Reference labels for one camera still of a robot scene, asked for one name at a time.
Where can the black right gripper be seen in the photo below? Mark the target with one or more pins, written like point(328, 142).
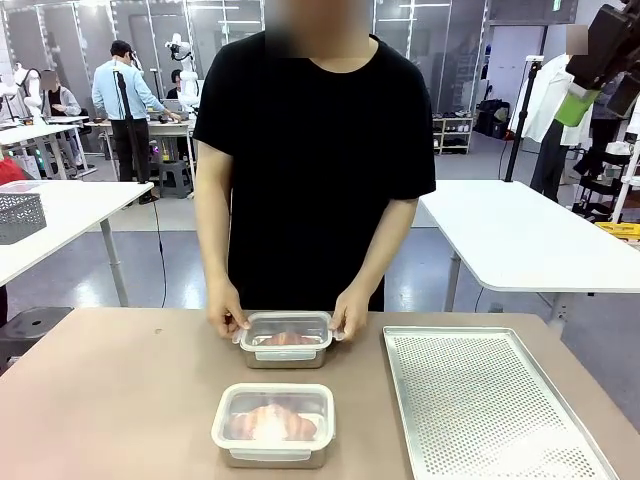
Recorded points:
point(607, 45)

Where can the small translucent clip lid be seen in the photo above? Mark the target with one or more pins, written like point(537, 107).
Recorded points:
point(280, 320)

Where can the small golden croissant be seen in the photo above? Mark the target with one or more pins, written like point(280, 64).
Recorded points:
point(290, 338)

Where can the small steel container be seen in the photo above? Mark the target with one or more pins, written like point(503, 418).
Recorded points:
point(285, 362)

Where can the large translucent clip lid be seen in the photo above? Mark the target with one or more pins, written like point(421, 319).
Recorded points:
point(272, 395)

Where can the large golden croissant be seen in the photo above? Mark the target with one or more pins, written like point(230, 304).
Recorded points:
point(272, 422)

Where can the person's right forearm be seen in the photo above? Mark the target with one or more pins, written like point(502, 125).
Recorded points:
point(215, 225)

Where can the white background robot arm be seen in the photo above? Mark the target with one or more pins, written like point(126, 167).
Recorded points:
point(186, 80)

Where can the person's left forearm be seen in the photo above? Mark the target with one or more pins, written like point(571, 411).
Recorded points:
point(385, 245)

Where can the large steel container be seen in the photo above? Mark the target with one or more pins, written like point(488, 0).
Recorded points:
point(272, 461)

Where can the person's left hand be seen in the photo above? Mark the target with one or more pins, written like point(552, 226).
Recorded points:
point(352, 315)

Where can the person's right hand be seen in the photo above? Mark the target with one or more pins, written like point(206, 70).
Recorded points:
point(225, 310)

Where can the black utility cart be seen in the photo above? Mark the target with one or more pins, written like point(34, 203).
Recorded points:
point(597, 185)

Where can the black tripod on table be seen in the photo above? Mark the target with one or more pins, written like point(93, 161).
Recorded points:
point(520, 125)

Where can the black bags on floor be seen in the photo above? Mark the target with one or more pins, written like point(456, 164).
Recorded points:
point(492, 117)

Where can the yellow crate beside cart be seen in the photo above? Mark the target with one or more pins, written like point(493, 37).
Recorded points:
point(620, 231)

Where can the white shoe rack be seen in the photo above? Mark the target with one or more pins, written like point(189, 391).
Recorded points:
point(452, 132)

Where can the person in black T-shirt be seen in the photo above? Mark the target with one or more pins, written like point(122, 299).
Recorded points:
point(310, 165)

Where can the perforated metal baking tray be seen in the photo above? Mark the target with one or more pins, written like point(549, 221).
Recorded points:
point(475, 400)

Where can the seated person with black hair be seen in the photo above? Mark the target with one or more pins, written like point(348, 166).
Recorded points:
point(175, 82)

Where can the wooden background workbench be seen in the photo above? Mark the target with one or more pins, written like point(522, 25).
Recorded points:
point(170, 127)

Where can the grey step stool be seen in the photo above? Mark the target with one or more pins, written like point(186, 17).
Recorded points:
point(174, 177)

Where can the black tripod on floor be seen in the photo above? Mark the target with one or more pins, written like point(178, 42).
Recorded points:
point(131, 140)

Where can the man in light blue shirt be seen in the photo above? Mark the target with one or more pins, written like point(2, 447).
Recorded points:
point(122, 95)

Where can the seated person in grey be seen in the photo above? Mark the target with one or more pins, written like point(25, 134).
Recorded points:
point(62, 100)

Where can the white table with basket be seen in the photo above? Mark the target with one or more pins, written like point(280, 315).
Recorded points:
point(70, 220)

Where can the white background desk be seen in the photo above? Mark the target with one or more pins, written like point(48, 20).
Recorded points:
point(35, 132)

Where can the grey mesh basket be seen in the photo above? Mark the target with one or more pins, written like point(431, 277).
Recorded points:
point(20, 217)

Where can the red object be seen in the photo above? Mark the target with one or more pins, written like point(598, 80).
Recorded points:
point(10, 172)

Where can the black round stool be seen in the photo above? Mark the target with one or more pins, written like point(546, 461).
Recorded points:
point(35, 320)

